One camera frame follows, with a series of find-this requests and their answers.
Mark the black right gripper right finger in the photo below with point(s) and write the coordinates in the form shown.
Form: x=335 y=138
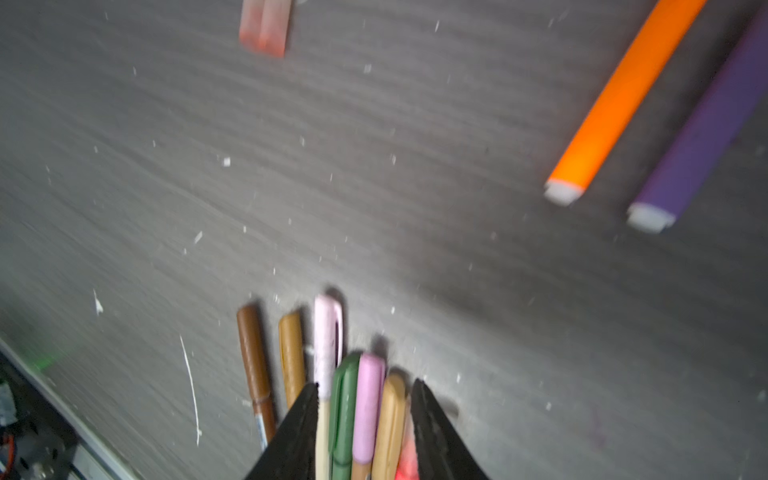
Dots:
x=441 y=452

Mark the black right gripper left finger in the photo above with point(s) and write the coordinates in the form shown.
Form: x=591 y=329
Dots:
x=291 y=453

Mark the orange highlighter pen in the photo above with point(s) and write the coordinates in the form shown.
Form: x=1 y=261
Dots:
x=612 y=111

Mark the translucent pink pen cap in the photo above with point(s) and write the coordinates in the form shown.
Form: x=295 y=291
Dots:
x=251 y=23

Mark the purple highlighter pen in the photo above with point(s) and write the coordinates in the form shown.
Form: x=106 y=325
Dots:
x=732 y=96

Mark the red highlighter pen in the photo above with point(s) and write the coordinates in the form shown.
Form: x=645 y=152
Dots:
x=407 y=468

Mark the tan marker pen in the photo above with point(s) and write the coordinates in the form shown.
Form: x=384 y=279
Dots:
x=390 y=428

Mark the green marker pen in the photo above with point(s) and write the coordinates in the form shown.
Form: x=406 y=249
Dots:
x=342 y=417

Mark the brown marker pen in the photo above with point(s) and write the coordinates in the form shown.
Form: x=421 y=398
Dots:
x=256 y=372

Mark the pink cap brown marker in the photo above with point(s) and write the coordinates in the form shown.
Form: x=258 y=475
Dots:
x=370 y=381

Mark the ochre cap pink marker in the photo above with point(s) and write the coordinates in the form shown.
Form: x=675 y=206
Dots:
x=292 y=356

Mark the pink cap cream marker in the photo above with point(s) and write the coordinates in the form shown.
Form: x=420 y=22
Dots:
x=327 y=340

